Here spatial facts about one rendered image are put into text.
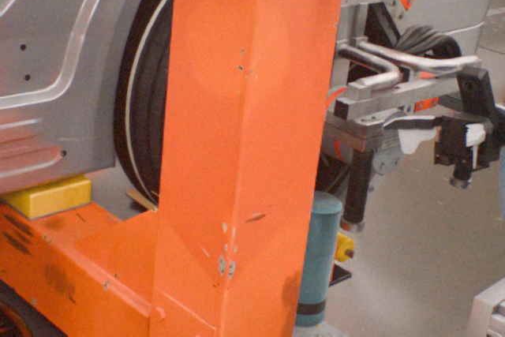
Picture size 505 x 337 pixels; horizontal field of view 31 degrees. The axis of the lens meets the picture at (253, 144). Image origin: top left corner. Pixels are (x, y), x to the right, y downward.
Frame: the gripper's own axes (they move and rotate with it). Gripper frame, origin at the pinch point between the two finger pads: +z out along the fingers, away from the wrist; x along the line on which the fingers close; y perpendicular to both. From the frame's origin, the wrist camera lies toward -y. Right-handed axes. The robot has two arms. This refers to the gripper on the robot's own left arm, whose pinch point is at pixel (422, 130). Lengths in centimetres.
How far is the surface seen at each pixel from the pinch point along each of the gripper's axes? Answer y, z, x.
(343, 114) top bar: 0.7, -3.9, 18.5
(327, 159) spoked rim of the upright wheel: 20, -39, 52
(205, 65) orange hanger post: -11.0, 32.3, 12.0
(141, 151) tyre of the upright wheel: 13, 6, 60
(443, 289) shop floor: 82, -128, 76
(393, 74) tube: -4.9, -15.9, 17.7
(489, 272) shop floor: 82, -151, 73
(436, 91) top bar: -0.5, -29.4, 17.6
